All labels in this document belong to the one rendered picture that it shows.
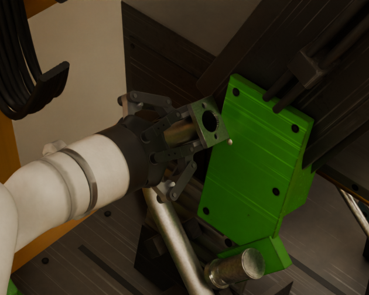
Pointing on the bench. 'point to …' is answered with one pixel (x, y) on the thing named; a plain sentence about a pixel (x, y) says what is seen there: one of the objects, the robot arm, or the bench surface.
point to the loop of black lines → (19, 64)
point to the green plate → (256, 165)
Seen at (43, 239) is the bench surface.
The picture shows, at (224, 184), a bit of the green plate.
